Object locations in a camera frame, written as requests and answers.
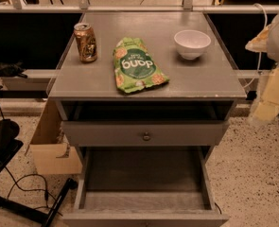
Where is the black cloth on rail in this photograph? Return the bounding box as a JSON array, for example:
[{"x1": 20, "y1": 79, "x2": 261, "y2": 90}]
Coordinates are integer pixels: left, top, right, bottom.
[{"x1": 0, "y1": 62, "x2": 27, "y2": 79}]

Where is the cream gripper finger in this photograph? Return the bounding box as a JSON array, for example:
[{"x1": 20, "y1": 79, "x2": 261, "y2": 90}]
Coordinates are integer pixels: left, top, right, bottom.
[
  {"x1": 245, "y1": 26, "x2": 270, "y2": 53},
  {"x1": 248, "y1": 65, "x2": 279, "y2": 124}
]

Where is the grey drawer cabinet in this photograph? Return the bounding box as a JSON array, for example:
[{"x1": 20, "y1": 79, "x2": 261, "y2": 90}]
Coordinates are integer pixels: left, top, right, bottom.
[{"x1": 49, "y1": 11, "x2": 245, "y2": 227}]

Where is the grey top drawer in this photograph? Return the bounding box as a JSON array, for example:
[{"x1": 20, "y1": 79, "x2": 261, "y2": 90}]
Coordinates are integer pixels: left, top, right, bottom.
[{"x1": 61, "y1": 121, "x2": 229, "y2": 147}]

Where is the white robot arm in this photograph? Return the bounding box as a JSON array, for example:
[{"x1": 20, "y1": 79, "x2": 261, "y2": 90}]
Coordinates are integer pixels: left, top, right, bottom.
[{"x1": 245, "y1": 13, "x2": 279, "y2": 126}]

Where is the white hanging cable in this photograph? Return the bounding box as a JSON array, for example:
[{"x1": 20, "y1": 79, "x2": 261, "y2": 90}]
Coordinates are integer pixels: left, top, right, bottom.
[{"x1": 242, "y1": 3, "x2": 270, "y2": 90}]

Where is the cardboard box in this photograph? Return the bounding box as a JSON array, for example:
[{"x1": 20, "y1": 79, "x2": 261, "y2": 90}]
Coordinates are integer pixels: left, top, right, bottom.
[{"x1": 29, "y1": 100, "x2": 82, "y2": 175}]

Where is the grey open middle drawer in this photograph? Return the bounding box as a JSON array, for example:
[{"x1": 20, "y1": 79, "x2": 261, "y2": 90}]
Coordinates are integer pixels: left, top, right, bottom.
[{"x1": 63, "y1": 147, "x2": 229, "y2": 227}]

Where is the green dang snack bag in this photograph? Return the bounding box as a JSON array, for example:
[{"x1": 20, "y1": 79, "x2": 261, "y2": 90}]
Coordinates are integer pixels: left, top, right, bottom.
[{"x1": 113, "y1": 37, "x2": 169, "y2": 94}]

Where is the black floor stand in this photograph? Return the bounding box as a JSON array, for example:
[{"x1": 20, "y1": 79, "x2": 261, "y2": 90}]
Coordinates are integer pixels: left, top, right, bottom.
[{"x1": 0, "y1": 118, "x2": 78, "y2": 227}]

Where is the orange soda can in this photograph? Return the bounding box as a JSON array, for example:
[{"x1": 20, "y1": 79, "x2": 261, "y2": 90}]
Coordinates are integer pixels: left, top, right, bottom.
[{"x1": 74, "y1": 23, "x2": 97, "y2": 62}]

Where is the white ceramic bowl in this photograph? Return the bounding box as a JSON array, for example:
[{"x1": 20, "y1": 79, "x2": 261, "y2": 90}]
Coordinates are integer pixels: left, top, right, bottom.
[{"x1": 174, "y1": 30, "x2": 211, "y2": 60}]

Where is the black floor cable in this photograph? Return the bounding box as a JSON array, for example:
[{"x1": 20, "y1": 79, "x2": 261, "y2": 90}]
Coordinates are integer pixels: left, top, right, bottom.
[{"x1": 0, "y1": 166, "x2": 63, "y2": 216}]

